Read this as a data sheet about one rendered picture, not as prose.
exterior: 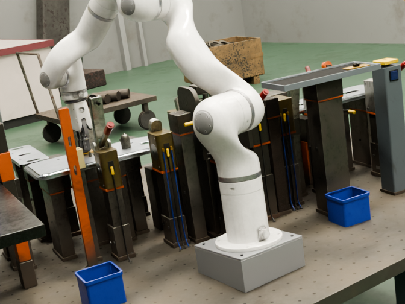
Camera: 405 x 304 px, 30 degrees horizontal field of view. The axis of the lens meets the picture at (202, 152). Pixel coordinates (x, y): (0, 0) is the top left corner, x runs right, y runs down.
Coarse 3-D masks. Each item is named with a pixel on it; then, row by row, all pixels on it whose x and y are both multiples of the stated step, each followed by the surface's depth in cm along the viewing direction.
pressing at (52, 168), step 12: (348, 96) 281; (360, 96) 279; (300, 108) 273; (120, 144) 257; (132, 144) 255; (60, 156) 252; (84, 156) 247; (120, 156) 240; (132, 156) 241; (24, 168) 245; (36, 168) 241; (48, 168) 238; (60, 168) 236
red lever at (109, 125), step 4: (108, 124) 219; (112, 124) 219; (108, 128) 219; (112, 128) 220; (104, 132) 223; (108, 132) 222; (104, 136) 225; (100, 140) 229; (104, 140) 227; (100, 144) 230; (104, 144) 231
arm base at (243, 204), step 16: (224, 192) 207; (240, 192) 204; (256, 192) 205; (224, 208) 209; (240, 208) 205; (256, 208) 206; (240, 224) 206; (256, 224) 206; (224, 240) 213; (240, 240) 207; (256, 240) 207; (272, 240) 207
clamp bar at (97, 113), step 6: (90, 96) 229; (90, 102) 226; (96, 102) 225; (90, 108) 227; (96, 108) 227; (102, 108) 227; (96, 114) 227; (102, 114) 228; (96, 120) 228; (102, 120) 229; (96, 126) 228; (102, 126) 229; (96, 132) 229; (102, 132) 230; (96, 138) 230; (96, 144) 230
